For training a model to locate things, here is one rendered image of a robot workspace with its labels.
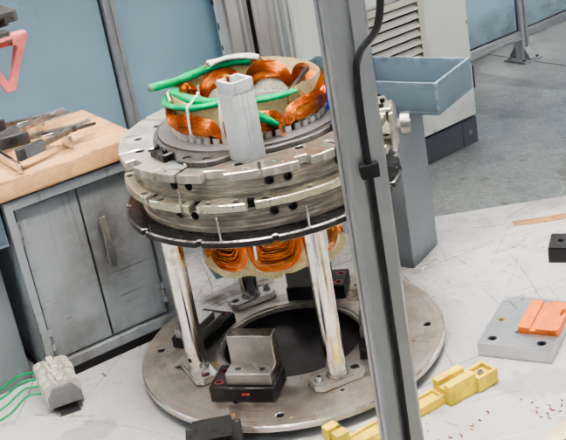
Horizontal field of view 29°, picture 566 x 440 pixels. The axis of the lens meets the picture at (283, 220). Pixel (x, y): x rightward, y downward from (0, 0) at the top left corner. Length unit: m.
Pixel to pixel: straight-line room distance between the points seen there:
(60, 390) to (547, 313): 0.61
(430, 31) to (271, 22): 2.24
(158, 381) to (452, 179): 2.62
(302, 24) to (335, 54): 2.79
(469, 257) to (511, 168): 2.35
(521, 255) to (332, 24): 0.89
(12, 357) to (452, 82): 0.68
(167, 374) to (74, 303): 0.16
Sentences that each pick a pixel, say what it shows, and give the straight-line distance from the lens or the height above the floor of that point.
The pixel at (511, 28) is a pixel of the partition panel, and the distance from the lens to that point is 5.05.
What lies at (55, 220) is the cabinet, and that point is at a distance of 1.41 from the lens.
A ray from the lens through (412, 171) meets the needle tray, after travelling 1.55.
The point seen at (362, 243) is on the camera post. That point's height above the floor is 1.15.
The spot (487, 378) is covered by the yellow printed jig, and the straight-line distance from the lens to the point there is 1.29.
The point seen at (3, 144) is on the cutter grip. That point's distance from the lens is 1.44.
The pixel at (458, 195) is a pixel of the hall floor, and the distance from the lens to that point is 3.76.
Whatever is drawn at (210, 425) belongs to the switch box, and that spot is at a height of 0.84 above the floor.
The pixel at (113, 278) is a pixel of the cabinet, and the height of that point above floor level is 0.89.
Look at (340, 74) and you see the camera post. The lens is 0.76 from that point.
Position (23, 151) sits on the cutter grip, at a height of 1.09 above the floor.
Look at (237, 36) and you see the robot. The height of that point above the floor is 1.09.
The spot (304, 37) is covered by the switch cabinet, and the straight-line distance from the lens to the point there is 3.55.
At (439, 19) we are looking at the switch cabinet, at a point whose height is 0.51.
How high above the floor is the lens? 1.50
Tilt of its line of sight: 23 degrees down
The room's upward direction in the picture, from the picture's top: 10 degrees counter-clockwise
